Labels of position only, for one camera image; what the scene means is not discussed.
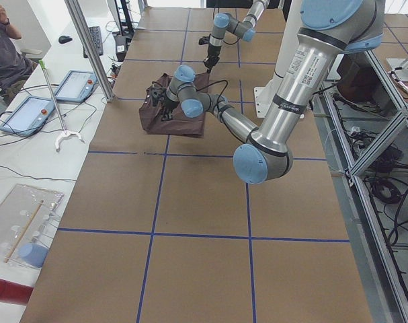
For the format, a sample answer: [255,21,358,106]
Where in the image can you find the black computer keyboard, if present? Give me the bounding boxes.
[88,26,104,56]

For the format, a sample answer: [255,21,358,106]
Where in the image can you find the dark brown t-shirt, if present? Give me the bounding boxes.
[138,73,205,138]

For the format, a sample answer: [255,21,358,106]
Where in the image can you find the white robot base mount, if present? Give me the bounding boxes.
[255,57,308,118]

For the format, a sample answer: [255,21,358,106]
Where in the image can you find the black computer mouse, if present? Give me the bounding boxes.
[58,35,73,44]

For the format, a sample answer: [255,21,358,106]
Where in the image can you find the wooden stick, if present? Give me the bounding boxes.
[4,200,44,263]

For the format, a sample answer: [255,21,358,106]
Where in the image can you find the clear plastic bag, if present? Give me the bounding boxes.
[0,184,64,268]

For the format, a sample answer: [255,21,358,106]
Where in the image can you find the aluminium frame post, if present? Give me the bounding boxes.
[65,0,114,102]

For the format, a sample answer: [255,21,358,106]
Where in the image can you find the seated person grey shirt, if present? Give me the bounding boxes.
[0,3,36,105]

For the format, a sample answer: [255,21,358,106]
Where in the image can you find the aluminium frame rack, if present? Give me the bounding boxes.
[311,50,408,322]

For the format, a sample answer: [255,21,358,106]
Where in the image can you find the tangled black floor cables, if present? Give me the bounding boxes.
[331,90,408,310]

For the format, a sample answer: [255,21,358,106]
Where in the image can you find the far blue teach pendant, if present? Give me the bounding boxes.
[54,70,97,104]

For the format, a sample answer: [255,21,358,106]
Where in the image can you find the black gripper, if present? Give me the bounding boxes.
[203,44,221,73]
[161,97,179,121]

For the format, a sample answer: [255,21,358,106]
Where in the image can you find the red cylinder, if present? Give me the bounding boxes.
[0,279,33,306]

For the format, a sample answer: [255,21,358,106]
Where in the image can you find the white reacher grabber stick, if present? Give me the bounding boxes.
[38,60,85,152]

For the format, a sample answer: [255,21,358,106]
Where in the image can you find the near blue teach pendant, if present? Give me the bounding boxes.
[0,96,54,137]

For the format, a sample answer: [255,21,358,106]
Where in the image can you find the blue teach pendant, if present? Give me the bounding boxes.
[54,70,97,104]
[0,96,54,137]

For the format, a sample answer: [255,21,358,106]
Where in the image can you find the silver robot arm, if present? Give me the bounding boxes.
[198,0,270,73]
[162,1,385,184]

